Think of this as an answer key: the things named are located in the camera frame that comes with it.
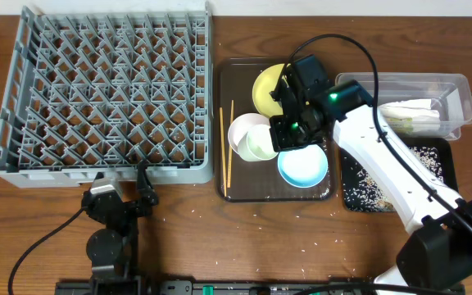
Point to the brown serving tray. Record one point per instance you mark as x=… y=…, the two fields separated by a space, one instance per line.
x=258 y=181

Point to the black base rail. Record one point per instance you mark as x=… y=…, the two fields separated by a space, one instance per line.
x=184 y=287

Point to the rice and nuts waste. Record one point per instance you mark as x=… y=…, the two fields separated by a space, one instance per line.
x=361 y=193

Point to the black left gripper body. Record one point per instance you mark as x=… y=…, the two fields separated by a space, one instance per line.
x=127 y=204

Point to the grey dishwasher rack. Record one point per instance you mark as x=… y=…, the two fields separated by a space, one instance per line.
x=99 y=93

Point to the green snack wrapper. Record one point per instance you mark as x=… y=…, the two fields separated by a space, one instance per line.
x=401 y=126

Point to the white napkin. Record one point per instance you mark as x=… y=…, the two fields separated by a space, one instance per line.
x=419 y=110

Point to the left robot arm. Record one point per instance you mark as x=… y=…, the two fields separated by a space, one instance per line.
x=113 y=250

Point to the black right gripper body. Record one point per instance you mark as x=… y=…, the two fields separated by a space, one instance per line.
x=294 y=133

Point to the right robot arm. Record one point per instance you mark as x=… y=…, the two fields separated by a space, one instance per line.
x=438 y=252

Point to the light green cup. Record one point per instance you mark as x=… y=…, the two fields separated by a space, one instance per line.
x=256 y=144

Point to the wooden chopstick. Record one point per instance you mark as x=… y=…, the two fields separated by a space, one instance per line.
x=230 y=157
x=222 y=148

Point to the wooden chopstick right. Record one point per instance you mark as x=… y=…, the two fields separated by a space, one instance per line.
x=230 y=157

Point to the yellow plate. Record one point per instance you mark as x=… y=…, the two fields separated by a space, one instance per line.
x=264 y=84

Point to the light blue bowl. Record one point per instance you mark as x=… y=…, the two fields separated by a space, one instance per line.
x=303 y=168

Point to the pink bowl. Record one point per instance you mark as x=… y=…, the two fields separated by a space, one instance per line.
x=242 y=125

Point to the clear plastic bin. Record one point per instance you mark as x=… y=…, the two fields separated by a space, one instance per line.
x=450 y=95

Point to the wooden chopstick left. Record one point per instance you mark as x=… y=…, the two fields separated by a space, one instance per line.
x=222 y=148

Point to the black waste tray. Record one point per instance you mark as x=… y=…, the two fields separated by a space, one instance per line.
x=445 y=153

